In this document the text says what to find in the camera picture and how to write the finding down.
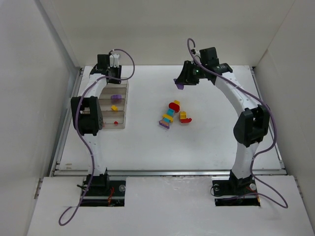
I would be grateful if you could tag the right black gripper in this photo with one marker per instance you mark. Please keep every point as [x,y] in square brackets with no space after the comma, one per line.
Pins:
[185,74]

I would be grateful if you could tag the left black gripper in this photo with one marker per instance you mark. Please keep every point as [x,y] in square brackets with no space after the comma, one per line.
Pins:
[114,74]

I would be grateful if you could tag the purple lego plate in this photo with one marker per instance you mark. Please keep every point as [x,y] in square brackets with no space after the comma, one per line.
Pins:
[179,84]

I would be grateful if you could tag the yellow lego end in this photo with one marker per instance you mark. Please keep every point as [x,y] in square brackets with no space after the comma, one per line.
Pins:
[177,102]

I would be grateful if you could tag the purple lego block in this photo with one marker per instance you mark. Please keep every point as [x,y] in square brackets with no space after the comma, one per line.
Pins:
[116,98]

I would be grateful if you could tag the red rounded lego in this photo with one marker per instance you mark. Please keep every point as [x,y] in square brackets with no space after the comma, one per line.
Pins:
[174,106]

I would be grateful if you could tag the small yellow lego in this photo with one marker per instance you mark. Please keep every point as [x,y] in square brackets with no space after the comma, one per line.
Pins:
[182,115]

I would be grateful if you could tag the yellow orange lego block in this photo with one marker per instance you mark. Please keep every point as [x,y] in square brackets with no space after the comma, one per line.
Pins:
[114,108]

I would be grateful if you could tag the yellow lego plate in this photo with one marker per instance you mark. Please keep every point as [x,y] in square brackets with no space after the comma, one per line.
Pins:
[167,118]

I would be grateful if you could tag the purple tan lego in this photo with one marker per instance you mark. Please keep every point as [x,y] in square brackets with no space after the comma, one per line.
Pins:
[164,124]

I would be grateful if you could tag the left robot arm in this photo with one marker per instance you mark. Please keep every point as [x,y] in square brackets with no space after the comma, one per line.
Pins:
[88,121]

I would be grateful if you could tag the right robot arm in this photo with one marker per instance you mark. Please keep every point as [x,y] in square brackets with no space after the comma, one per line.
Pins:
[252,123]

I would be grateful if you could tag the clear bin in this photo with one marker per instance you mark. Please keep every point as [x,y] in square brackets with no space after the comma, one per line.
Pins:
[109,93]
[121,85]
[106,104]
[110,116]

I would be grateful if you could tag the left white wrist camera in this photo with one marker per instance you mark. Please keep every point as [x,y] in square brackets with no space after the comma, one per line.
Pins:
[114,59]

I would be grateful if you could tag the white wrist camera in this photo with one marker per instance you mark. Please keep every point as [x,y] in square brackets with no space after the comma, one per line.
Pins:
[195,52]
[114,59]

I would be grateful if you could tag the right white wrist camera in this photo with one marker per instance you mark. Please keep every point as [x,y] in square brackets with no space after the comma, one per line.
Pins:
[195,52]

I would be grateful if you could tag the aluminium rail front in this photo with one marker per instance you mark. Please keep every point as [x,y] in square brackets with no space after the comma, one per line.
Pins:
[131,173]

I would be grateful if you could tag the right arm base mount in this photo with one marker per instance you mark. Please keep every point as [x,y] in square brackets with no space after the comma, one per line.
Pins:
[227,194]

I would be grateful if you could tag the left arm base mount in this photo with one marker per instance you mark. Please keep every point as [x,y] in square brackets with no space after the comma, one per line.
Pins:
[105,192]

